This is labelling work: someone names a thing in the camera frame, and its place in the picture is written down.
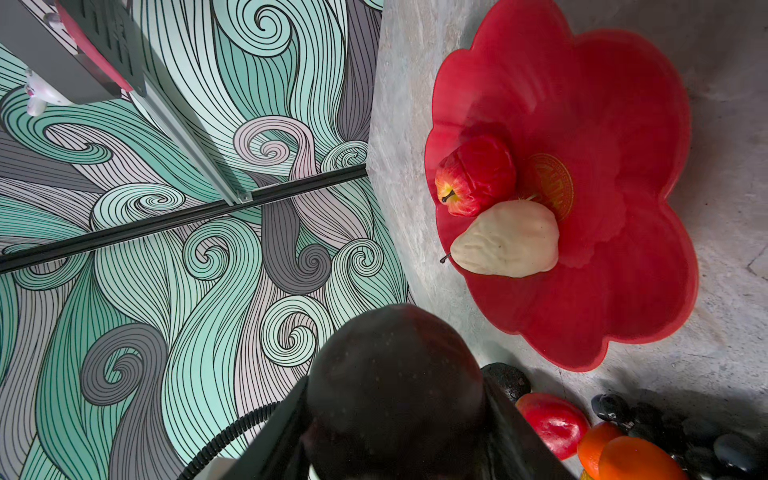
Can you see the red fake mango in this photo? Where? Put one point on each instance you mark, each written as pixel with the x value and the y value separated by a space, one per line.
pixel 557 422

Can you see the small orange fake tangerine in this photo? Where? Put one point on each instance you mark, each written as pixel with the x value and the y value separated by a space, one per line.
pixel 592 445

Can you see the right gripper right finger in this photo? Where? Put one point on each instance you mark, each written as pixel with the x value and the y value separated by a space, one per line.
pixel 511 449

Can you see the cream fake pear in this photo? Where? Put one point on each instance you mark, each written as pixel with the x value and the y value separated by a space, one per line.
pixel 514 239

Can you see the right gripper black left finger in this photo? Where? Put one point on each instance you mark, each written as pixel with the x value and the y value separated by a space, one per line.
pixel 277 451

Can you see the red flower-shaped fruit bowl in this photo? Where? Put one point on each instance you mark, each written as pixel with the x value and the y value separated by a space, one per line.
pixel 599 127

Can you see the black wall shelf tray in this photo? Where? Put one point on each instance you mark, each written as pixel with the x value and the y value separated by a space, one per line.
pixel 107 35

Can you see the dark maroon fake fruit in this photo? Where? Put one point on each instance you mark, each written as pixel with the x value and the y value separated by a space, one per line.
pixel 395 393

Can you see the dark fake avocado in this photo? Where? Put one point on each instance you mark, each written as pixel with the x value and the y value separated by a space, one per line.
pixel 511 380

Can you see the dark fake grape bunch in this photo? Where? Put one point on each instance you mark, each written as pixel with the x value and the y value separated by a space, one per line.
pixel 703 448

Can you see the red fake apple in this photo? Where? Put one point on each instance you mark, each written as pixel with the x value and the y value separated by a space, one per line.
pixel 477 175

